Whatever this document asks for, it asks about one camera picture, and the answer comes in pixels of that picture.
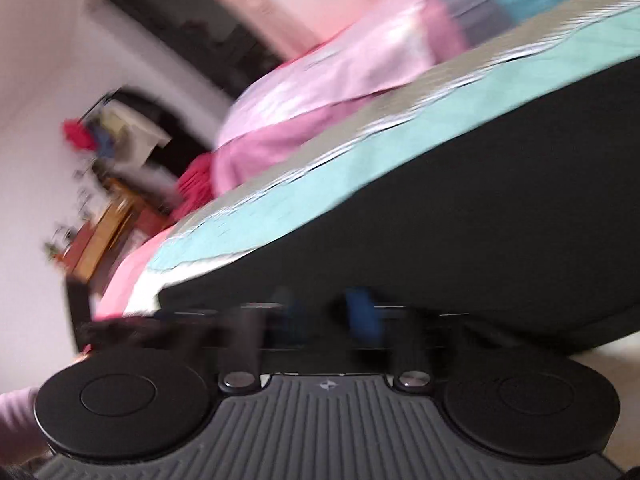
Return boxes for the pink bed sheet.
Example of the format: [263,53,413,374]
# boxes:
[82,232,173,356]

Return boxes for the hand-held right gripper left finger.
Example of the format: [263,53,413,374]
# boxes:
[217,287,308,393]

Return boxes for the patterned teal and beige quilt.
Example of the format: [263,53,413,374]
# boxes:
[127,0,640,313]

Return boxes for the wooden cabinet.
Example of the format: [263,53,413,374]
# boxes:
[57,182,171,286]

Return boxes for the person's left forearm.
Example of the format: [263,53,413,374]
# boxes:
[0,387,53,466]

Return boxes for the white hanging cloth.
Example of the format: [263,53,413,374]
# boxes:
[97,100,173,163]

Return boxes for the black pants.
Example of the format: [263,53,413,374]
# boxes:
[159,57,640,358]

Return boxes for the red hanging garment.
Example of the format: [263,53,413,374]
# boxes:
[61,117,98,153]

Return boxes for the pink pillow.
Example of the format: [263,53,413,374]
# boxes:
[210,0,468,196]

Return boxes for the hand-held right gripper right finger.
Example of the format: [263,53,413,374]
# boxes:
[342,285,433,393]

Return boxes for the red clothes pile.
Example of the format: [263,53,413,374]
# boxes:
[170,152,221,223]

